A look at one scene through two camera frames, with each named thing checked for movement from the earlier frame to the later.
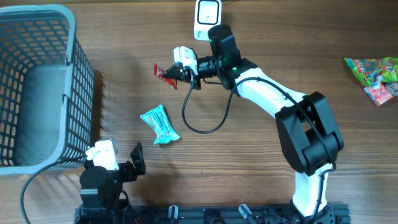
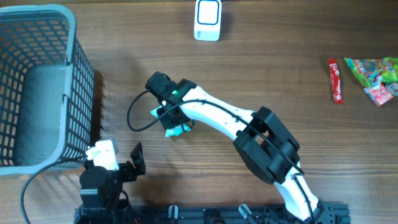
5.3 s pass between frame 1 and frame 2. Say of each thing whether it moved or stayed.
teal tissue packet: moved
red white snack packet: stayed
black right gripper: moved
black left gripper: stayed
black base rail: stayed
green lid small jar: stayed
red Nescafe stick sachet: moved
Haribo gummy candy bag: stayed
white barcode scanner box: stayed
